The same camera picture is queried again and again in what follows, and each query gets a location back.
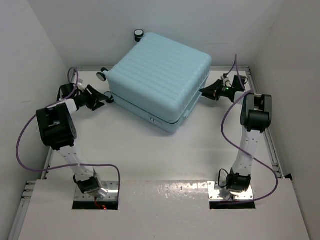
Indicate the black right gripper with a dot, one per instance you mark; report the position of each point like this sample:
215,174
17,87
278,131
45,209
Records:
212,92

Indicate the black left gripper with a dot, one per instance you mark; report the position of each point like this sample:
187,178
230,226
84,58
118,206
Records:
95,95

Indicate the light blue suitcase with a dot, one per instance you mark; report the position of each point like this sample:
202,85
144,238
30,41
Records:
159,80

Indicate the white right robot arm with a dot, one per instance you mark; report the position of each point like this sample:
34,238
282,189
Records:
255,118

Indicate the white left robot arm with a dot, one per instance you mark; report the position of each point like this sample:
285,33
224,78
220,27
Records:
57,131

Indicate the rear left suitcase wheel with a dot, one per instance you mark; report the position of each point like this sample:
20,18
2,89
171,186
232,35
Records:
108,97

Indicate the lid suitcase wheel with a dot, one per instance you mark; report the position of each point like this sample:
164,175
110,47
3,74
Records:
138,35
102,74

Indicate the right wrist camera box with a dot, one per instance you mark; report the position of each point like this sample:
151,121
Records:
239,83

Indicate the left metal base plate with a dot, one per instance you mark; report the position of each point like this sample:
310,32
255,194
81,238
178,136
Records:
108,193

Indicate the metal base plate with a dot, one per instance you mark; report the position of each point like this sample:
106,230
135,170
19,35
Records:
217,194
108,193

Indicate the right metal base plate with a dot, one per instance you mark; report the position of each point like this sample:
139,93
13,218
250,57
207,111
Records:
217,194

